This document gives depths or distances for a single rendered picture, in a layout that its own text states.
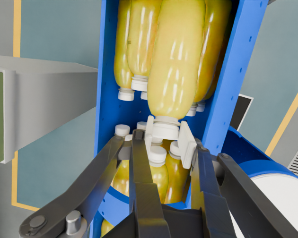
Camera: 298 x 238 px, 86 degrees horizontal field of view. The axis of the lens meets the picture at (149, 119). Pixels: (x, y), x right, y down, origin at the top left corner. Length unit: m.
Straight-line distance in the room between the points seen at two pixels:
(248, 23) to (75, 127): 1.63
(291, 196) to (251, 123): 1.14
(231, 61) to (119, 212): 0.30
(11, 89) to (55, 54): 1.09
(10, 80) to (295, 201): 0.93
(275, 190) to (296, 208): 0.10
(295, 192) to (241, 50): 0.50
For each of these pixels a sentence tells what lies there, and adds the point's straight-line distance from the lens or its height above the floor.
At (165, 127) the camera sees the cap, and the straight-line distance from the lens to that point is 0.21.
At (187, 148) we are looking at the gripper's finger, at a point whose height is 1.30.
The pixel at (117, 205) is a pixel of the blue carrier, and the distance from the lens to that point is 0.33.
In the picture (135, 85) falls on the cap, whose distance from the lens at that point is 0.32.
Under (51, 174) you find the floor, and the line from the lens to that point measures 2.16.
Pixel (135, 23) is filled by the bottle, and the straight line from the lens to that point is 0.32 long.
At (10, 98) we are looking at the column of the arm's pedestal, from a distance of 0.66.
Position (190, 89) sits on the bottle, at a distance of 0.22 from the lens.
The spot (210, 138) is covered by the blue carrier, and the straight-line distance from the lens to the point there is 0.27.
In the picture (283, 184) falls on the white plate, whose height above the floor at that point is 1.04.
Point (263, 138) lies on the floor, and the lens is 1.86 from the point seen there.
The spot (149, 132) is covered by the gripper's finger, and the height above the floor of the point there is 1.30.
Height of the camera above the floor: 1.45
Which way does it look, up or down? 73 degrees down
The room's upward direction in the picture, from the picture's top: 169 degrees counter-clockwise
